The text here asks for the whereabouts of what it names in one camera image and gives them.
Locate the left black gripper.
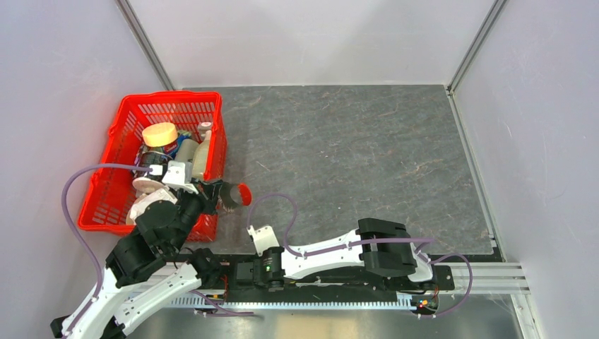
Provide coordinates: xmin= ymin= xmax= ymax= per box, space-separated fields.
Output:
xmin=169 ymin=176 xmax=225 ymax=252

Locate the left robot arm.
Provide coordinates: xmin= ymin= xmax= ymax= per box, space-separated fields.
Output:
xmin=50 ymin=180 xmax=226 ymax=338

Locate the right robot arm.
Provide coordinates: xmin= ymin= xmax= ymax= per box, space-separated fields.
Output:
xmin=247 ymin=218 xmax=437 ymax=289

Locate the cream bottle with pink cap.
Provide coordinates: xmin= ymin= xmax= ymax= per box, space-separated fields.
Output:
xmin=191 ymin=122 xmax=212 ymax=180

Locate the pale green bottle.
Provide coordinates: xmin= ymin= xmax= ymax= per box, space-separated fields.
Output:
xmin=174 ymin=138 xmax=200 ymax=162

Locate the white pink round container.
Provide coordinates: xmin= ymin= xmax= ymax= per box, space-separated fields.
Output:
xmin=126 ymin=177 xmax=178 ymax=225

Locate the jar with yellow lid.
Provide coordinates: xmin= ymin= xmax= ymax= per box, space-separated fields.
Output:
xmin=134 ymin=122 xmax=180 ymax=167

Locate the red plastic basket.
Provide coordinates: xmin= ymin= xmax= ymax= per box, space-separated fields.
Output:
xmin=77 ymin=90 xmax=227 ymax=236

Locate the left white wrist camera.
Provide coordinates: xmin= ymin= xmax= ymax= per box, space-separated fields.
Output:
xmin=149 ymin=160 xmax=198 ymax=194

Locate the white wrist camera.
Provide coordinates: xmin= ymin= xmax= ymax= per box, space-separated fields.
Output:
xmin=149 ymin=160 xmax=198 ymax=194
xmin=247 ymin=225 xmax=280 ymax=256

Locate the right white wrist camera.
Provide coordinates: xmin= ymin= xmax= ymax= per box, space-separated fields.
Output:
xmin=247 ymin=225 xmax=280 ymax=256

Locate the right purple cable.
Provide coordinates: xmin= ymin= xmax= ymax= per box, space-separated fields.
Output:
xmin=247 ymin=194 xmax=475 ymax=319

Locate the aluminium toothed cable duct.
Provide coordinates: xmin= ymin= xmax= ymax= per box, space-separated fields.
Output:
xmin=165 ymin=293 xmax=417 ymax=311

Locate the left aluminium corner post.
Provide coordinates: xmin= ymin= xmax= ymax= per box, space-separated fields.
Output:
xmin=115 ymin=0 xmax=176 ymax=90

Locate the aluminium corner post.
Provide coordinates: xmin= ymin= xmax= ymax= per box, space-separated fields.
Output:
xmin=446 ymin=0 xmax=508 ymax=95
xmin=115 ymin=0 xmax=176 ymax=90

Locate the right aluminium corner post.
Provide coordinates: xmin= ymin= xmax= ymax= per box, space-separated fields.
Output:
xmin=446 ymin=0 xmax=508 ymax=95

